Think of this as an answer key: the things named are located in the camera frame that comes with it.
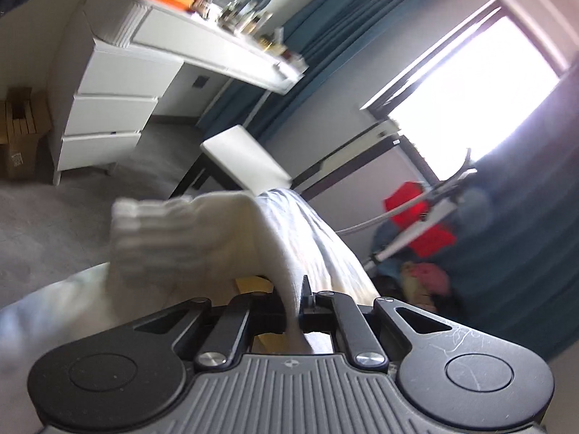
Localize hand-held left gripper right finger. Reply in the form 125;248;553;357
297;275;454;368

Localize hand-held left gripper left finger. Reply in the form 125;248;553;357
131;292;289;370

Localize cream white sweatshirt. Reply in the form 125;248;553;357
110;191;326;354

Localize pile of dark clothes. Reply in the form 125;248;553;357
376;260;455;312

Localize yellow object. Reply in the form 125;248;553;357
235;277;278;352

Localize pink cloth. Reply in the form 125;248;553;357
409;262;449;294

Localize garment steamer stand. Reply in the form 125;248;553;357
337;147;480;273

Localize red garment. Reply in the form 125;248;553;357
383;181;457;259

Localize white stool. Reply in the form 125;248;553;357
176;125;296;199

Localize blue curtain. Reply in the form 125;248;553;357
375;71;579;363
197;0;504;133

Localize dark framed window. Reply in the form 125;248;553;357
360;0;571;182

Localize white dressing table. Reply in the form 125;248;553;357
49;0;310;186

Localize row of cosmetic bottles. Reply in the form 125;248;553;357
192;0;305;61

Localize cardboard boxes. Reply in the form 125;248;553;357
0;87;53;180

